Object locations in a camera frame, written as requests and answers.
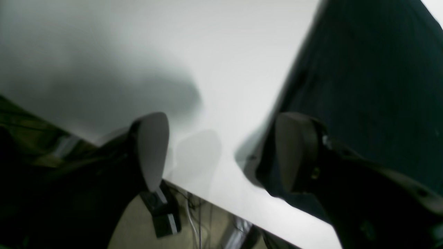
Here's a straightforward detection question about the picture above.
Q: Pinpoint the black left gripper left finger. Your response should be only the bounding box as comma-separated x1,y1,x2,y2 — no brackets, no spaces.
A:
0,112,170,249

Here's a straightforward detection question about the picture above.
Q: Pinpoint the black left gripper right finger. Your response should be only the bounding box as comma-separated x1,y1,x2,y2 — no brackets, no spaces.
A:
256,112,442,249

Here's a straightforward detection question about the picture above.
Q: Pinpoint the black T-shirt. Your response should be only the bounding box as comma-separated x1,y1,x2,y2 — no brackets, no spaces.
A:
242,0,443,222

